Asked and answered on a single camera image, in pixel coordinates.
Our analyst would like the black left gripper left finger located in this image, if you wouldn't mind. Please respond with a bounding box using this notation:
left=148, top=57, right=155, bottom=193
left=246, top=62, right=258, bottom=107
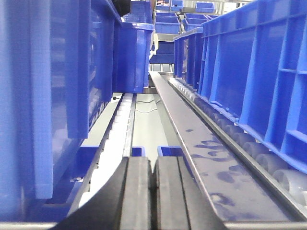
left=54, top=157, right=151, bottom=230

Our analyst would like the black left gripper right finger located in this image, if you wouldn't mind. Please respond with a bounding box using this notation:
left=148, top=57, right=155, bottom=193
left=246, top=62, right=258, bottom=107
left=153, top=157, right=227, bottom=230

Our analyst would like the large blue plastic bin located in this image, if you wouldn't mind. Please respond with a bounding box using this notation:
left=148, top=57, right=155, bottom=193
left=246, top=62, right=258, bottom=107
left=0, top=0, right=120, bottom=221

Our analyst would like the left roller track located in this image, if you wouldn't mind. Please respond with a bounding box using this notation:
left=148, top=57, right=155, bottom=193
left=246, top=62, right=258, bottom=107
left=68, top=93, right=136, bottom=215

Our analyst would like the roller track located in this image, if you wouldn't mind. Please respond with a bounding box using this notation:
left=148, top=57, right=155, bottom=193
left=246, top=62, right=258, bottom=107
left=168, top=78, right=307, bottom=219
left=68, top=93, right=136, bottom=215

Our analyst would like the right roller track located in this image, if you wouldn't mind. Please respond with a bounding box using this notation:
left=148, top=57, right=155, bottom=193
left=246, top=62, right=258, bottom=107
left=168, top=78, right=307, bottom=219

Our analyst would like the blue bin behind right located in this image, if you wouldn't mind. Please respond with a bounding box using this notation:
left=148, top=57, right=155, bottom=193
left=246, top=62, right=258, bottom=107
left=173, top=27, right=204, bottom=90

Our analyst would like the blue bin right of lane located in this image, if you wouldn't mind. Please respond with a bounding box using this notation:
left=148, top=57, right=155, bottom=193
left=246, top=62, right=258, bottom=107
left=198, top=0, right=307, bottom=172

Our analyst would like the blue bin behind left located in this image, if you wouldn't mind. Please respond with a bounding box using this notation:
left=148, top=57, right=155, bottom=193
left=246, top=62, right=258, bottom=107
left=112, top=22, right=154, bottom=93

